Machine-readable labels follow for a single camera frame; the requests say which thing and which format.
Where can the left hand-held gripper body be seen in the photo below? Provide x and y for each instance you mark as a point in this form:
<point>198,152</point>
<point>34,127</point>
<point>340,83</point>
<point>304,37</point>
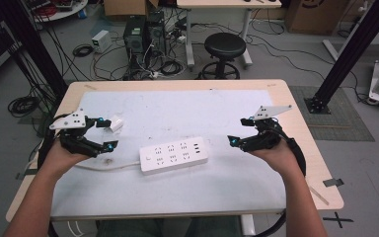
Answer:
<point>74,140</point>

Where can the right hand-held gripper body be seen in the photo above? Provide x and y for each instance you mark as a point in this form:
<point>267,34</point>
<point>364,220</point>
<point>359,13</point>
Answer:
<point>265,135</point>

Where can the white charger adapter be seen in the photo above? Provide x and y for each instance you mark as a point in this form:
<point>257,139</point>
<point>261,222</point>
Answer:
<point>115,123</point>

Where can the white power strip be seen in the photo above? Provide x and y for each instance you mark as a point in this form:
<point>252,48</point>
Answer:
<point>173,155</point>

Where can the person's left hand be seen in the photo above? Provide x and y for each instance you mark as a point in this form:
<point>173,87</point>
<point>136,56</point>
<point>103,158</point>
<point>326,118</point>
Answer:
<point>62,158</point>

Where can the person's right hand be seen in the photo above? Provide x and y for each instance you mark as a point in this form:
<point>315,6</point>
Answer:
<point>273,158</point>

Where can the wooden table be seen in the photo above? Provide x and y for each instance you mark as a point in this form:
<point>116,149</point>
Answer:
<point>306,164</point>

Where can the grey floor mat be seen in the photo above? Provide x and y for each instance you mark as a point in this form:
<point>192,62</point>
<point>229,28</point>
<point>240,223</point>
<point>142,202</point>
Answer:
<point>339,125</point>

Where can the white table mat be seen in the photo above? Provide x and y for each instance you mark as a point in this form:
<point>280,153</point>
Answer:
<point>184,197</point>

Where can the black round stool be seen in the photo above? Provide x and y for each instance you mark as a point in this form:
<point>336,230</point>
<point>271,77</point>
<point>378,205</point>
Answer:
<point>225,46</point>

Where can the white power supply box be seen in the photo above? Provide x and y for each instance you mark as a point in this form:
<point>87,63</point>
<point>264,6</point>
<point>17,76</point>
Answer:
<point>101,41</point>

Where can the grey tape strip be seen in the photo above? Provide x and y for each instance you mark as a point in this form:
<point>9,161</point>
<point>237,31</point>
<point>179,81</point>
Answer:
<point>333,182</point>

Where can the person's legs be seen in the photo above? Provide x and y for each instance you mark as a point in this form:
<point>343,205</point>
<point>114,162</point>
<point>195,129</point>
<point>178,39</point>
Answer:
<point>138,228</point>

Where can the black computer tower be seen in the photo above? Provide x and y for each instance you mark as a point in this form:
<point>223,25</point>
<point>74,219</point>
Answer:
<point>156,33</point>
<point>135,39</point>

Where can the round white table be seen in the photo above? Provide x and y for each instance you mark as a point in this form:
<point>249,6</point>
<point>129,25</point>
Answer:
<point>62,13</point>

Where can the small cardboard box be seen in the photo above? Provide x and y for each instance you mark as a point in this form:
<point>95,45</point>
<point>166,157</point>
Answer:
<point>125,6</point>

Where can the white desk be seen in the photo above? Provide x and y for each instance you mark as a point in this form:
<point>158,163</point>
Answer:
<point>210,3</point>

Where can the large cardboard box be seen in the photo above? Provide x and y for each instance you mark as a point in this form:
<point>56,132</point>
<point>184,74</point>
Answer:
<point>316,16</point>

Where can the black metal post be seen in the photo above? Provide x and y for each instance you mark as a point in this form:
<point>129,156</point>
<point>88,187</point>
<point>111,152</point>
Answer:
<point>29,39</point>
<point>352,52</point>

